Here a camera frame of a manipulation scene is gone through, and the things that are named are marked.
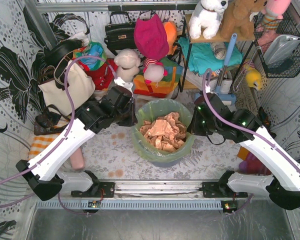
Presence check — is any green plastic trash bag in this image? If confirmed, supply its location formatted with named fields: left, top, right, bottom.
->
left=131, top=98, right=195, bottom=160

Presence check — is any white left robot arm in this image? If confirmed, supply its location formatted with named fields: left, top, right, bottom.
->
left=16, top=82, right=137, bottom=201

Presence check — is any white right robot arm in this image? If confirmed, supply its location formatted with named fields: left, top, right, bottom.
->
left=187, top=93, right=300, bottom=210

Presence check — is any cream canvas tote bag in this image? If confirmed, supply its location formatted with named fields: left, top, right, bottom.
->
left=37, top=59, right=96, bottom=116

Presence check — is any blue plastic trash bin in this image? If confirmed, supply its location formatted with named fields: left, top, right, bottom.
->
left=147, top=156, right=185, bottom=168

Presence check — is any magenta cloth bag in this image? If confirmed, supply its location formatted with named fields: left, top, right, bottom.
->
left=134, top=14, right=169, bottom=61

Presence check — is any brown patterned leather bag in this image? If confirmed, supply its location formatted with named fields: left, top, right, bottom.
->
left=33, top=104, right=71, bottom=136

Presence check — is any red folded cloth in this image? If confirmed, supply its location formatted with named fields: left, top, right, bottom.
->
left=85, top=63, right=114, bottom=91

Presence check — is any crumpled brown printed paper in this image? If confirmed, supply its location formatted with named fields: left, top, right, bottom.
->
left=139, top=112, right=187, bottom=153

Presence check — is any white shoe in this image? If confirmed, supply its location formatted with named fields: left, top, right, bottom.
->
left=185, top=71, right=233, bottom=94

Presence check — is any white fluffy plush dog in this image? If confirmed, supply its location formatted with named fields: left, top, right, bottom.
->
left=114, top=48, right=141, bottom=83

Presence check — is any white pink plush doll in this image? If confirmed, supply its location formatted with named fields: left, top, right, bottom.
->
left=143, top=58, right=168, bottom=85

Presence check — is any black orange butterfly toy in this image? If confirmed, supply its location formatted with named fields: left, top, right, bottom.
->
left=258, top=106, right=271, bottom=129

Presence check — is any purple red plush toy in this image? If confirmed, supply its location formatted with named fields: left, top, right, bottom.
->
left=237, top=146, right=272, bottom=176

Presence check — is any teal folded cloth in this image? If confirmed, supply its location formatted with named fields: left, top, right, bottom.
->
left=178, top=37, right=243, bottom=75

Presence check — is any yellow plush duck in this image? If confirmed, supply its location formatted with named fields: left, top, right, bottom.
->
left=243, top=60, right=262, bottom=91

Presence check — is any black leather handbag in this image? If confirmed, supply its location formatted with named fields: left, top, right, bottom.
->
left=104, top=11, right=137, bottom=56

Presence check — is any pink cylindrical pillow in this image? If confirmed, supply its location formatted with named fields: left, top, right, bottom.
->
left=69, top=147, right=85, bottom=170

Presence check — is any grey checked plush ball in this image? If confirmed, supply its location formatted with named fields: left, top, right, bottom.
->
left=210, top=42, right=227, bottom=60

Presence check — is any wooden metal shelf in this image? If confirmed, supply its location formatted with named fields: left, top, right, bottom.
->
left=177, top=13, right=260, bottom=93

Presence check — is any orange white checkered cloth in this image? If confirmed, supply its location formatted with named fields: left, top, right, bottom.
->
left=27, top=133, right=59, bottom=160

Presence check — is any orange plush toy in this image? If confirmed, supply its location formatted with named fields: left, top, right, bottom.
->
left=163, top=21, right=177, bottom=55

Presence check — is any white grey plush dog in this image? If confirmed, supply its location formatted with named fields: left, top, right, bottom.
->
left=189, top=0, right=228, bottom=40

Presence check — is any brown teddy bear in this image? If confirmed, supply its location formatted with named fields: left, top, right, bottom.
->
left=220, top=0, right=268, bottom=39

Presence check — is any silver foil pouch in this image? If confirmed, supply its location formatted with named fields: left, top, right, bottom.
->
left=263, top=34, right=300, bottom=65

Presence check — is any pink plush toy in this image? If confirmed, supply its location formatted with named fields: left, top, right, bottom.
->
left=261, top=0, right=291, bottom=29

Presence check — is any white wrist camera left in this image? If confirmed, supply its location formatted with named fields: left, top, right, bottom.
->
left=114, top=77, right=134, bottom=94

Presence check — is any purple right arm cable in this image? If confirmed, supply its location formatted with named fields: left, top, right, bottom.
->
left=201, top=69, right=300, bottom=216

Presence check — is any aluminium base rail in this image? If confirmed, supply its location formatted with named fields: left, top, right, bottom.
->
left=36, top=178, right=248, bottom=213

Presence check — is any black wire basket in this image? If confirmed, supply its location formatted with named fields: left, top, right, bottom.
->
left=254, top=12, right=300, bottom=79

